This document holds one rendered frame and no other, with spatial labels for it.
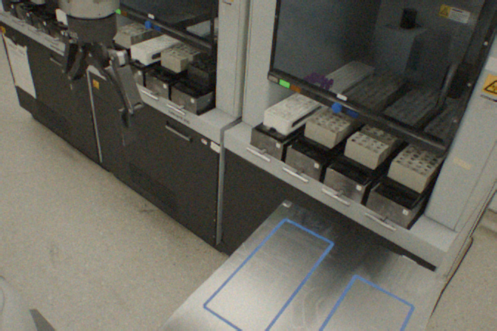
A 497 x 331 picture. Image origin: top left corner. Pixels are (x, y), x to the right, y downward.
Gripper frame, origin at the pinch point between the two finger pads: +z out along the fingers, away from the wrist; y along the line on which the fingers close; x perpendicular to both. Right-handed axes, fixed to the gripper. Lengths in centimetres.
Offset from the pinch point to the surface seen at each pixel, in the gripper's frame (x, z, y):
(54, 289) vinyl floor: 8, 120, -70
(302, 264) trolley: 28, 38, 31
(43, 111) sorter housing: 66, 99, -170
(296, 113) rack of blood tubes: 78, 34, -7
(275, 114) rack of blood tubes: 71, 33, -11
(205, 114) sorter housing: 70, 46, -42
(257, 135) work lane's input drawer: 66, 41, -14
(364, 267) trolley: 37, 38, 42
